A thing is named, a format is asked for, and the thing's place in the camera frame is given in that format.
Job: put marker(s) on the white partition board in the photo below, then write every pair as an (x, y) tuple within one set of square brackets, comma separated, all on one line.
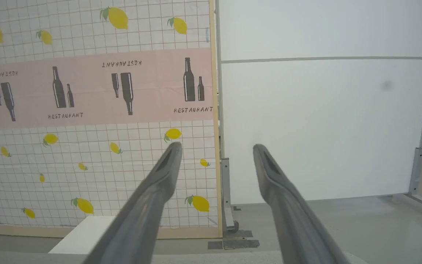
[(324, 91)]

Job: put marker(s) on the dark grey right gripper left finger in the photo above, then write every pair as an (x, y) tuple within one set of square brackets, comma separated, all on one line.
[(148, 198)]

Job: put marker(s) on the lemon print partition panel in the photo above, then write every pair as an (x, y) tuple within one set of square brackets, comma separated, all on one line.
[(86, 91)]

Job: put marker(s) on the large black floor tape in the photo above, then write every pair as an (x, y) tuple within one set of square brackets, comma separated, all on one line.
[(242, 240)]

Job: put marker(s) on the white box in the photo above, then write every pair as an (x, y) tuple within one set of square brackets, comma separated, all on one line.
[(82, 234)]

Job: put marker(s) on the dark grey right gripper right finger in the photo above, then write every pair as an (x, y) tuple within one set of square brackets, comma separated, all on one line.
[(288, 205)]

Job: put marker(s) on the small black floor tape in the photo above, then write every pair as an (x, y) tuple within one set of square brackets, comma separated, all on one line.
[(214, 245)]

